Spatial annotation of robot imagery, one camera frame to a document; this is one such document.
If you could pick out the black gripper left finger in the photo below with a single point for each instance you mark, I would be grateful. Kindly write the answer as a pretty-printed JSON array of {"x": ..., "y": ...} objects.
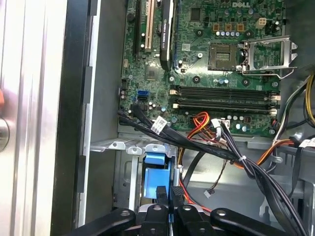
[{"x": 157, "y": 221}]

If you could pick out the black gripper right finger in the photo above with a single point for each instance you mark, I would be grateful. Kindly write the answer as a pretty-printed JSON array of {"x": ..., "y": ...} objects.
[{"x": 192, "y": 223}]

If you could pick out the hard disk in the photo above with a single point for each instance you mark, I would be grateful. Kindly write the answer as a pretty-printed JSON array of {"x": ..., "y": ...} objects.
[{"x": 152, "y": 182}]

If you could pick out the metal disk bay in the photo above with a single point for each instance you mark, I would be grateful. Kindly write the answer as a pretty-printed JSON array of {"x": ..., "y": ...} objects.
[{"x": 123, "y": 177}]

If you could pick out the black RAM slot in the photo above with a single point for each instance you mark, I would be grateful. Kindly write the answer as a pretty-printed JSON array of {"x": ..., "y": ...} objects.
[
  {"x": 221, "y": 90},
  {"x": 221, "y": 104}
]

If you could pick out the white expansion slot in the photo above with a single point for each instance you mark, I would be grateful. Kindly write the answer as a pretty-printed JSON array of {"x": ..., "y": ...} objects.
[{"x": 148, "y": 29}]

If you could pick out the black expansion slot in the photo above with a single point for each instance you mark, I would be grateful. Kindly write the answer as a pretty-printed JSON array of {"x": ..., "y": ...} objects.
[{"x": 137, "y": 29}]

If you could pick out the grey metal drive cage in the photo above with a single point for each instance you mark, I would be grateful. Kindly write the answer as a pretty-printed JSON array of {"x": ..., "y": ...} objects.
[{"x": 308, "y": 196}]

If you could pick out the green motherboard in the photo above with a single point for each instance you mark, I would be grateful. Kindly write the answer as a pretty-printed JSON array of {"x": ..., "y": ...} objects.
[{"x": 187, "y": 81}]

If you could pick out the black PC case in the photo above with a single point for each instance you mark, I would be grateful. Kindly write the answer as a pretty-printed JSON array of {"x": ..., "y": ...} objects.
[{"x": 73, "y": 98}]

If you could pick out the metal locking lever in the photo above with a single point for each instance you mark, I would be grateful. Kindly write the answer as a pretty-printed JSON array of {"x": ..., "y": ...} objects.
[{"x": 270, "y": 76}]

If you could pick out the CPU socket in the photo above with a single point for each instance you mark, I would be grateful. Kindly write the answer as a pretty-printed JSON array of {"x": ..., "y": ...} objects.
[{"x": 222, "y": 56}]

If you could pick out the black graphics card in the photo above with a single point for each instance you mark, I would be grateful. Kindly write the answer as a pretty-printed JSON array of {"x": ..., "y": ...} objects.
[{"x": 166, "y": 37}]

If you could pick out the metal socket cover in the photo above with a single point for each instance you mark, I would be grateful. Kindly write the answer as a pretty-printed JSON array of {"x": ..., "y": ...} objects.
[{"x": 268, "y": 40}]

